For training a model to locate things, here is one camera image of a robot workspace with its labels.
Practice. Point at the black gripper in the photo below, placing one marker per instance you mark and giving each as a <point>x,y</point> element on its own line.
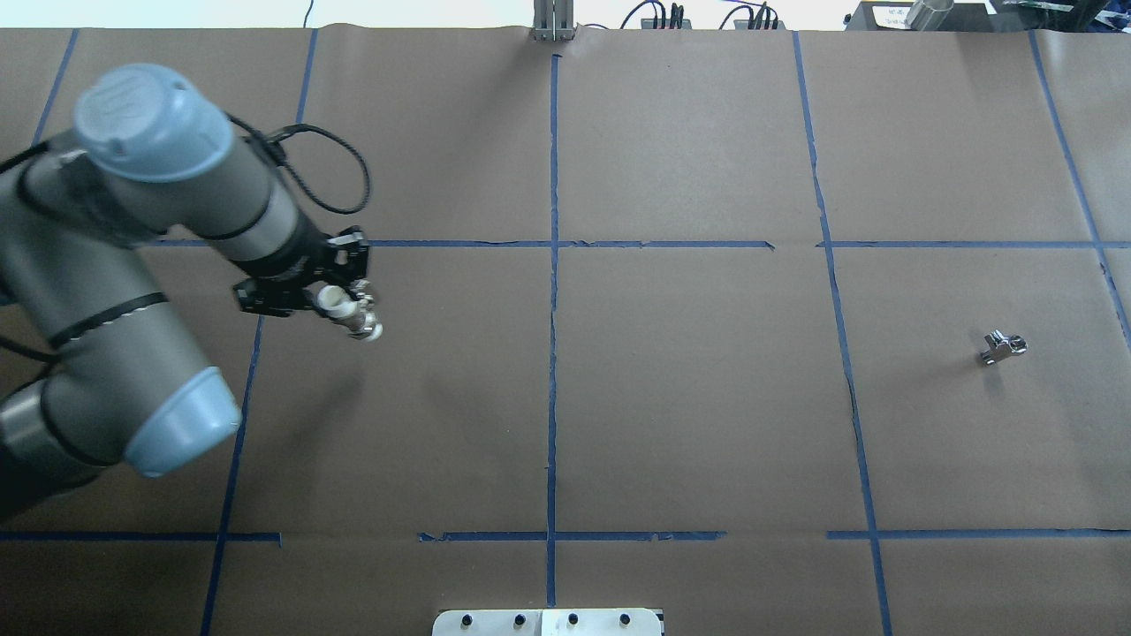
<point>284,262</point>

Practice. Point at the small metal pipe fitting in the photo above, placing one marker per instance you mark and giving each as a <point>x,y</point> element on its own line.
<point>1001,346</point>

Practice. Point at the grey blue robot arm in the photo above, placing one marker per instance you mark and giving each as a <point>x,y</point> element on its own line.
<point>124,381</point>

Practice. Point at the white mounting column with base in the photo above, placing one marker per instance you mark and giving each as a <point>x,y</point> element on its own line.
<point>573,621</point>

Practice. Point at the brown paper table cover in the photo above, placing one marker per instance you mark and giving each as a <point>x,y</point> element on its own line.
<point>685,320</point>

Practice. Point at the aluminium frame post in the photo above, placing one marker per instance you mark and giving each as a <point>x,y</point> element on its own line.
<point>553,21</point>

